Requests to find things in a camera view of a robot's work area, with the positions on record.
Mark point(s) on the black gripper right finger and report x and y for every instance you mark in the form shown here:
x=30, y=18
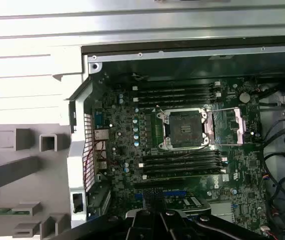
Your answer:
x=195, y=231

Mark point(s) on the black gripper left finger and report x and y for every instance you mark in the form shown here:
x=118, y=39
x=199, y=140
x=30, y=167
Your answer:
x=122, y=230

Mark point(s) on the metal socket cover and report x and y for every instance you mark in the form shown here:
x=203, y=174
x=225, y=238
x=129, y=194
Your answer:
x=240, y=125

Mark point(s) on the CPU socket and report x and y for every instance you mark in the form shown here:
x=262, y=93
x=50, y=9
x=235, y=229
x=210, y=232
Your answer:
x=186, y=130

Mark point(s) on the silver chipset heatsink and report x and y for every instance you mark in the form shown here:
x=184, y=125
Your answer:
x=221, y=209

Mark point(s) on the blue expansion slot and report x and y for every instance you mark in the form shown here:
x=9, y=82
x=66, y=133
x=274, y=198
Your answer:
x=173, y=193

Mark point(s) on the black expansion slot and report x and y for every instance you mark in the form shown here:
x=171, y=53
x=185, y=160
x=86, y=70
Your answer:
x=157, y=183

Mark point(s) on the green motherboard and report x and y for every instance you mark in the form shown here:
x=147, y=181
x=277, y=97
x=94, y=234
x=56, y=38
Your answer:
x=232, y=160

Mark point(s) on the grey parts rack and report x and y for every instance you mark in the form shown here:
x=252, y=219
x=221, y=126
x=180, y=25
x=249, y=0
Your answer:
x=52, y=180

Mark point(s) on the black open PC case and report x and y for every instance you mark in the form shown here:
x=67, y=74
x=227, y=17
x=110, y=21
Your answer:
x=78, y=155

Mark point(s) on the silver coin battery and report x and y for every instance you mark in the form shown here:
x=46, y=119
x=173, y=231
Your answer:
x=244, y=97

